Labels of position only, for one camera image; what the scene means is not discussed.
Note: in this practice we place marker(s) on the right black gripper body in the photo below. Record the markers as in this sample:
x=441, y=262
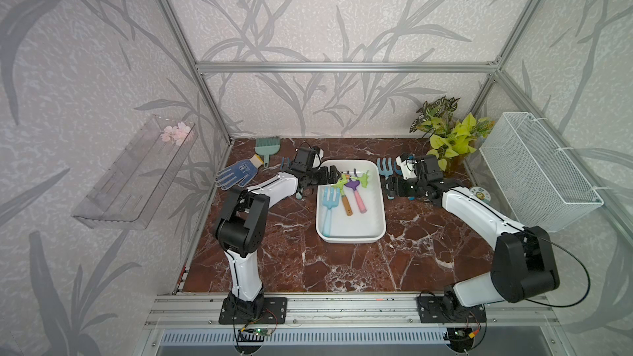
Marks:
x=410, y=187

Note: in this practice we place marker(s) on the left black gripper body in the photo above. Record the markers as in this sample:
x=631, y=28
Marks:
x=319, y=177

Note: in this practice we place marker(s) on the light blue rake white handle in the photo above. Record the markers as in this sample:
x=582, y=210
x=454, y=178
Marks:
x=385, y=170

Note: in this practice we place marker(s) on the purple rake pink handle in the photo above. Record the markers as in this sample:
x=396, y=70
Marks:
x=357, y=193

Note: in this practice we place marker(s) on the green rake wooden handle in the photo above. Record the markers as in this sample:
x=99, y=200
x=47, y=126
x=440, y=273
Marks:
x=364, y=178

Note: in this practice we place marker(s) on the green fork wooden handle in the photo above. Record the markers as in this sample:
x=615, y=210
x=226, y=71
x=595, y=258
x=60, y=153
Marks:
x=340, y=192

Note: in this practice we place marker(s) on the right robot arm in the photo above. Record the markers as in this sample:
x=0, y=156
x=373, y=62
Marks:
x=524, y=264

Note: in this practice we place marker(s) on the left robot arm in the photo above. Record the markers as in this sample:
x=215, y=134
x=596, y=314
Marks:
x=242, y=220

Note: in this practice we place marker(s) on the mint green hand brush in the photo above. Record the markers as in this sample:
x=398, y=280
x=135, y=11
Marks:
x=267, y=147

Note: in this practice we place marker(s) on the white plastic storage box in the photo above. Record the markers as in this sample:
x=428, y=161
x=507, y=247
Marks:
x=358, y=228

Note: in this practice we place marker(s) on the potted green plant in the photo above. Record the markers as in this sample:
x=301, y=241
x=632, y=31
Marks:
x=451, y=140

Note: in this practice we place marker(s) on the small green labelled jar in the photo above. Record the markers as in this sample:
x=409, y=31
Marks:
x=481, y=193

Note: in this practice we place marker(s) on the blue dotted work glove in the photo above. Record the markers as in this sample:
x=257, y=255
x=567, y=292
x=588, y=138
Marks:
x=239, y=173

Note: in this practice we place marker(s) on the pink artificial flowers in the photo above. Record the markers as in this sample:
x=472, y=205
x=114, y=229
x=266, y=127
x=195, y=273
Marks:
x=176, y=134

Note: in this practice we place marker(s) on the white wire mesh basket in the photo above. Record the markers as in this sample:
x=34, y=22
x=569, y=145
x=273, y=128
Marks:
x=540, y=182

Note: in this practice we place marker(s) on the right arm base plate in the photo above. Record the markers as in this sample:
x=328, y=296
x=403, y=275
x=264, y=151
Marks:
x=448, y=310

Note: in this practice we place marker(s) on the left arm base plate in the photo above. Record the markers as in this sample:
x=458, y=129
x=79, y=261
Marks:
x=263, y=310

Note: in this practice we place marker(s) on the clear acrylic wall shelf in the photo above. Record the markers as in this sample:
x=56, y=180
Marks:
x=130, y=192

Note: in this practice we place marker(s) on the aluminium front rail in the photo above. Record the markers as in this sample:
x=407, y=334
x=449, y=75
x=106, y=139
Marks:
x=335, y=310

